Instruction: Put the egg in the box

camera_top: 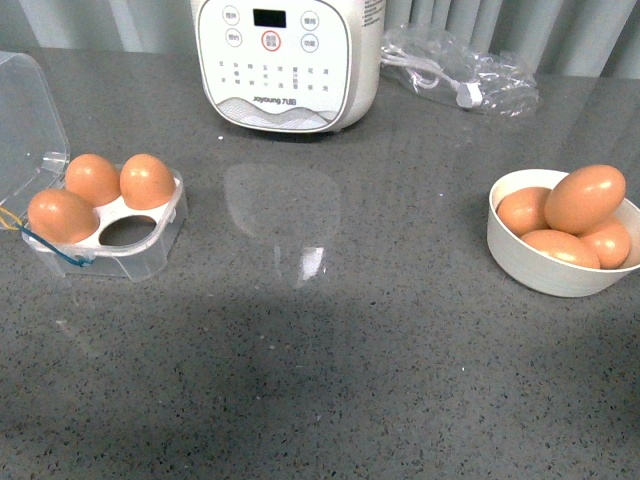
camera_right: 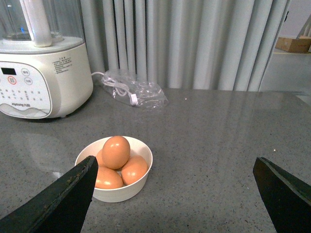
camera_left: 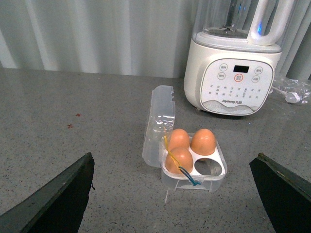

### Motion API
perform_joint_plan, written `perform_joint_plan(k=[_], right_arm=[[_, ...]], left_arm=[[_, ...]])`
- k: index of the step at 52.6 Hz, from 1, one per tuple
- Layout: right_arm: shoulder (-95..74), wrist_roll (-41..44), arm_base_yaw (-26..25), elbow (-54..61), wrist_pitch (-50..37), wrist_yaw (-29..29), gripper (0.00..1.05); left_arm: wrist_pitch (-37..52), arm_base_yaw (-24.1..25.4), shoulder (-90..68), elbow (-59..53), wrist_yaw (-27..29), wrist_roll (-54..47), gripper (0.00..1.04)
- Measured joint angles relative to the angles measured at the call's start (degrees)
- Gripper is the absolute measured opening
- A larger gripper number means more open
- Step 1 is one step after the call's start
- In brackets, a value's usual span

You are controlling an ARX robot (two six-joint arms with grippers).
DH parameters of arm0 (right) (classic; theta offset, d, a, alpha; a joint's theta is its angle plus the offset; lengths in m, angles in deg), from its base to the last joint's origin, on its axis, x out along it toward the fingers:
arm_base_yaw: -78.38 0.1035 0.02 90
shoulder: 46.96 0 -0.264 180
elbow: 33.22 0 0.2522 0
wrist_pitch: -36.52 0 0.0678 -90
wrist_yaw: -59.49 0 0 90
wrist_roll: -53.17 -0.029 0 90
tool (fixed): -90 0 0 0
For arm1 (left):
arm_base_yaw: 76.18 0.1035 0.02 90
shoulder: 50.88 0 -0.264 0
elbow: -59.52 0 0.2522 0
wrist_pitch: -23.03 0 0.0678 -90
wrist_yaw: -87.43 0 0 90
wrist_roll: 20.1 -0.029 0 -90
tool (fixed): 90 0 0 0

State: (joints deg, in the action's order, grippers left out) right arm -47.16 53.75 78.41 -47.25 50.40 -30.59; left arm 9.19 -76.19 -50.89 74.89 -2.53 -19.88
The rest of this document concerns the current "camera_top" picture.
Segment brown egg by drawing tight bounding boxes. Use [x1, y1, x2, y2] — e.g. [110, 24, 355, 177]
[544, 164, 626, 234]
[27, 189, 100, 244]
[120, 153, 176, 210]
[65, 154, 120, 207]

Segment brown egg bowl right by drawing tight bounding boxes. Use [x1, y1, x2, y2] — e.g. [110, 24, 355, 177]
[578, 215, 631, 270]

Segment yellow rubber band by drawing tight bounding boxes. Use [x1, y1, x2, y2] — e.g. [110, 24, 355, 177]
[0, 206, 23, 231]

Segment brown egg bowl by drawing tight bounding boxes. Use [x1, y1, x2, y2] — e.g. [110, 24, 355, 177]
[521, 229, 601, 269]
[578, 215, 631, 270]
[497, 187, 551, 238]

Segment brown egg bowl left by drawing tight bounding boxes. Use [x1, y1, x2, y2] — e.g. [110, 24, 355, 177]
[497, 187, 551, 238]

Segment white Joyoung blender appliance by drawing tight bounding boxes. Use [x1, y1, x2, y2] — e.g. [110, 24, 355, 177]
[191, 0, 386, 133]

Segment clear plastic bag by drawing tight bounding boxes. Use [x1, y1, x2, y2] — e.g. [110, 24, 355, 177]
[381, 24, 540, 117]

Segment blue rubber band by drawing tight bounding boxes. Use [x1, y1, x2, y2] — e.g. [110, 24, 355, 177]
[18, 226, 94, 268]

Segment brown egg bowl front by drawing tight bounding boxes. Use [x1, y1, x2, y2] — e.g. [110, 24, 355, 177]
[521, 229, 601, 269]

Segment clear plastic egg box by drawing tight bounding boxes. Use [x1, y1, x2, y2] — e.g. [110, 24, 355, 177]
[1, 52, 188, 282]

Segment white round bowl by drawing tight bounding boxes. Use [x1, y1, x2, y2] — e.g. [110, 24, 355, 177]
[486, 169, 639, 298]

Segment white power cable with plug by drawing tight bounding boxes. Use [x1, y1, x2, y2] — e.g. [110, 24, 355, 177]
[380, 51, 483, 110]

